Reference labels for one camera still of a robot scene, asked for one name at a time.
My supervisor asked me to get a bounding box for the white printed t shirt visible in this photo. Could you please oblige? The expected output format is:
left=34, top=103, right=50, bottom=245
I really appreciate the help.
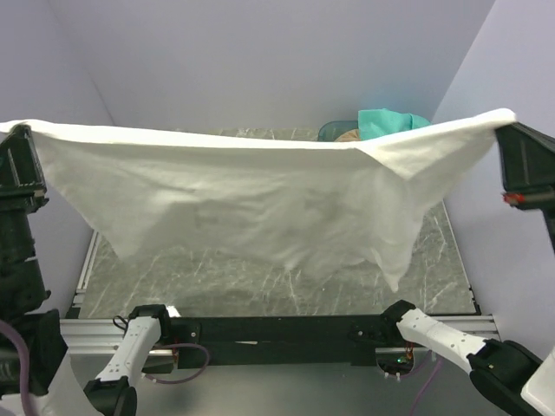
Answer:
left=24, top=108, right=516, bottom=289

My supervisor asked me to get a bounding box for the beige t shirt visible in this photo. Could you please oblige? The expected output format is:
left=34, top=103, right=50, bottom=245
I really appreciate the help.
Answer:
left=335, top=129, right=361, bottom=142

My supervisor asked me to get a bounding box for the aluminium frame rail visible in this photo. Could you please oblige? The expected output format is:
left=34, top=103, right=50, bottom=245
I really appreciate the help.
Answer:
left=60, top=315, right=501, bottom=355

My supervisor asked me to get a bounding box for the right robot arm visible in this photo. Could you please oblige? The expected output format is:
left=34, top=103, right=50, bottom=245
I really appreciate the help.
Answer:
left=380, top=122, right=554, bottom=415

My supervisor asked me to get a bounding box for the teal t shirt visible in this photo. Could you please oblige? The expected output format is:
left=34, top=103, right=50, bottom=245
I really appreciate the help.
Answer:
left=357, top=108, right=430, bottom=140

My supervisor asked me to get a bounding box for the black base crossbar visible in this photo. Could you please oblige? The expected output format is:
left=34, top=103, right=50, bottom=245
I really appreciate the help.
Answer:
left=166, top=315, right=421, bottom=367

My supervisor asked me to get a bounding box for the teal plastic laundry basket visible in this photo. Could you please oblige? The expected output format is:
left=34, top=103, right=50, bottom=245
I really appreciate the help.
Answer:
left=317, top=120, right=358, bottom=142

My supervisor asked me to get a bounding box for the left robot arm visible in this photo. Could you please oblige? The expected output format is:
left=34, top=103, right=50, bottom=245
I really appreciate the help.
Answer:
left=1, top=124, right=173, bottom=415

